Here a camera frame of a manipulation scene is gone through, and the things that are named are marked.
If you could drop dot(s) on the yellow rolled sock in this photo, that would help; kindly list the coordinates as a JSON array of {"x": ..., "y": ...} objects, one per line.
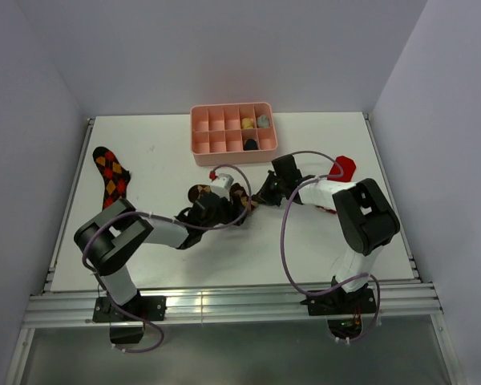
[{"x": 247, "y": 123}]

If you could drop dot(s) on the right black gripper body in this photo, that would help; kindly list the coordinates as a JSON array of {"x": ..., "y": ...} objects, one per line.
[{"x": 272, "y": 192}]

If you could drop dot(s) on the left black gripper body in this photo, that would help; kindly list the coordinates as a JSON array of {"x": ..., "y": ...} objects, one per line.
[{"x": 224, "y": 213}]

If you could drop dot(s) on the brown yellow argyle sock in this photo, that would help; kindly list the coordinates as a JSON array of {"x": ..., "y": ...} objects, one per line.
[{"x": 237, "y": 195}]

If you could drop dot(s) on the dark navy rolled sock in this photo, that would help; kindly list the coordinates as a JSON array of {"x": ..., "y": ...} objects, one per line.
[{"x": 250, "y": 145}]

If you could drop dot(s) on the red christmas sock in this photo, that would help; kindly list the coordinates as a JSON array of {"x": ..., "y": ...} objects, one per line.
[{"x": 342, "y": 170}]

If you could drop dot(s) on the grey rolled sock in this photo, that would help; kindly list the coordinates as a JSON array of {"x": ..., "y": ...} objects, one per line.
[{"x": 263, "y": 121}]

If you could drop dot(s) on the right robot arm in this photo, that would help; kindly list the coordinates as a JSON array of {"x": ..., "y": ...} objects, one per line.
[{"x": 367, "y": 220}]

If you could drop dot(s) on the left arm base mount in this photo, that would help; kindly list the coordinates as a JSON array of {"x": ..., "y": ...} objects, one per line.
[{"x": 150, "y": 308}]

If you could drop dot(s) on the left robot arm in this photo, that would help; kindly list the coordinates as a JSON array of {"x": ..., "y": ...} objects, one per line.
[{"x": 110, "y": 239}]

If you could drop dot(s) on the aluminium front rail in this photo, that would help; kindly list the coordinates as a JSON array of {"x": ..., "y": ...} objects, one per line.
[{"x": 224, "y": 305}]

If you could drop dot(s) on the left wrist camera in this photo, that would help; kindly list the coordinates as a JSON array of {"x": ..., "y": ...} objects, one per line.
[{"x": 221, "y": 184}]

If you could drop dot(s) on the red orange argyle sock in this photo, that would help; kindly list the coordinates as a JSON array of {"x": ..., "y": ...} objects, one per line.
[{"x": 115, "y": 177}]

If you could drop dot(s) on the pink divided organizer box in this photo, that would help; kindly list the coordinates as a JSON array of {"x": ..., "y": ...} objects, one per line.
[{"x": 217, "y": 136}]

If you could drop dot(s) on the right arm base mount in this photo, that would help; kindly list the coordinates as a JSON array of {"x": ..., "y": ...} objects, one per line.
[{"x": 339, "y": 303}]

